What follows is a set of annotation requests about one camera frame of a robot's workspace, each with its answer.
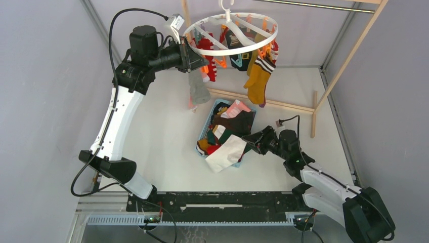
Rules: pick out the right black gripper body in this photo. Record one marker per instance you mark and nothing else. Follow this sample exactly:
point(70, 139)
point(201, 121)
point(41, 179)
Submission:
point(269, 143)

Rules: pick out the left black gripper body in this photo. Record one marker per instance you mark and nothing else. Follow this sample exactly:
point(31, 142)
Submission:
point(185, 64)

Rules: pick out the grey beige striped sock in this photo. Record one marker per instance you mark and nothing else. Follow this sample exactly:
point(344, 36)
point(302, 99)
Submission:
point(199, 93)

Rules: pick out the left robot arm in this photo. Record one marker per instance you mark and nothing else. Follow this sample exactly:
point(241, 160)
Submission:
point(132, 78)

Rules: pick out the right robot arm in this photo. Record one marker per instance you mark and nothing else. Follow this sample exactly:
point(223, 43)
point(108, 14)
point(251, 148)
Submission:
point(361, 211)

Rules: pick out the white round clip hanger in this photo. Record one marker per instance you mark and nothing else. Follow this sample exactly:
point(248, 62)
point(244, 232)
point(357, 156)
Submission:
point(244, 33)

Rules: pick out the dark brown sock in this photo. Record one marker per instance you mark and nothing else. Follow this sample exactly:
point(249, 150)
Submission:
point(240, 124)

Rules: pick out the dark green sock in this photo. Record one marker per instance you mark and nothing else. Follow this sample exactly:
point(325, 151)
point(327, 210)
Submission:
point(225, 136)

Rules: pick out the pink patterned hanging sock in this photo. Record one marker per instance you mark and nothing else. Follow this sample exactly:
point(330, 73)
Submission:
point(192, 106)

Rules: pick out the mustard striped sock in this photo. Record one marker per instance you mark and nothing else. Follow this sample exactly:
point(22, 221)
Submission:
point(260, 73)

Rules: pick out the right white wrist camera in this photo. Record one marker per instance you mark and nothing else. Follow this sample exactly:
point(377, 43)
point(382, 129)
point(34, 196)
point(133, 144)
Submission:
point(280, 124)

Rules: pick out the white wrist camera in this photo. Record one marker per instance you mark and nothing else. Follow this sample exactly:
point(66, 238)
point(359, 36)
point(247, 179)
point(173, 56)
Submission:
point(173, 25)
point(280, 124)

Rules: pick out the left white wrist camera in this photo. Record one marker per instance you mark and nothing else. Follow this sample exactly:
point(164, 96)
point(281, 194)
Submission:
point(173, 25)

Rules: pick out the wooden drying rack frame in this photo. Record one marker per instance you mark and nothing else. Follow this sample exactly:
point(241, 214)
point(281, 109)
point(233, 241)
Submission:
point(317, 103)

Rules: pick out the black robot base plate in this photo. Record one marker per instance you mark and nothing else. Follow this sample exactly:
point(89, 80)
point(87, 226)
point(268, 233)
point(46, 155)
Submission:
point(221, 207)

